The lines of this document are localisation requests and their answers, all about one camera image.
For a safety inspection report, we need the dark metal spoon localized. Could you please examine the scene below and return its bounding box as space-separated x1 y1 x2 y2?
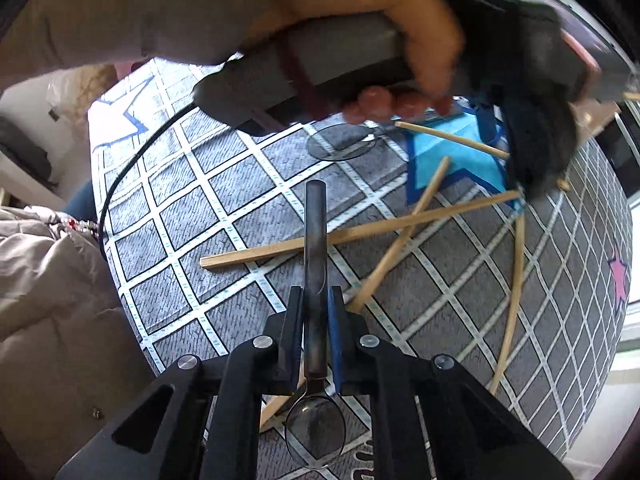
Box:
284 180 347 470

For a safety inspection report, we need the beige quilted jacket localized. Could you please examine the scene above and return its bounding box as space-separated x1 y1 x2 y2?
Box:
0 205 166 480

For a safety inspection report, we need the person's left hand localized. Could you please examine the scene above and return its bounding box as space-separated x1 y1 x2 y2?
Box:
247 0 469 125

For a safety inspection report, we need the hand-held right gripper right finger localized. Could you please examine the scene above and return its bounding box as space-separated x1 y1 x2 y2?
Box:
327 285 576 480

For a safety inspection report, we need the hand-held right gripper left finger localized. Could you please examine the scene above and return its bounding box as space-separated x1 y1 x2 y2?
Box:
55 286 306 480

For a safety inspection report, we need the black cable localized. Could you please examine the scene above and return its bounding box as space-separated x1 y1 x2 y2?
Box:
97 97 206 261

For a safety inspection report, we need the grey checked star tablecloth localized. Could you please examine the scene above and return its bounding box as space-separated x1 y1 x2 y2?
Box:
87 57 631 480

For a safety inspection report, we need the person's left forearm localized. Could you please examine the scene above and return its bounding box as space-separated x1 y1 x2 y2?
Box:
0 0 311 86

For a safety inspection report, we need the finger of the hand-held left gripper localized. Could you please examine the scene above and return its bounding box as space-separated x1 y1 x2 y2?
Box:
500 85 581 198
467 95 506 146

